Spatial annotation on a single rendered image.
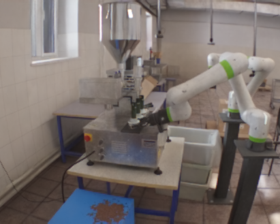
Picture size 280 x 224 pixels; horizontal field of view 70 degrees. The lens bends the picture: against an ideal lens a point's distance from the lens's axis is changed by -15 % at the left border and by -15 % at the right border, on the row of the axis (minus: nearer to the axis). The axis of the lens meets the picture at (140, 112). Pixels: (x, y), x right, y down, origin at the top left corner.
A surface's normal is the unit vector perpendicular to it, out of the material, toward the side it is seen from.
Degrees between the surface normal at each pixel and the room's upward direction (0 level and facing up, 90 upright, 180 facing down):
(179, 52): 90
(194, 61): 90
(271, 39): 90
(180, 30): 90
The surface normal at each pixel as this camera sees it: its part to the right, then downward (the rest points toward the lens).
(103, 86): -0.22, 0.27
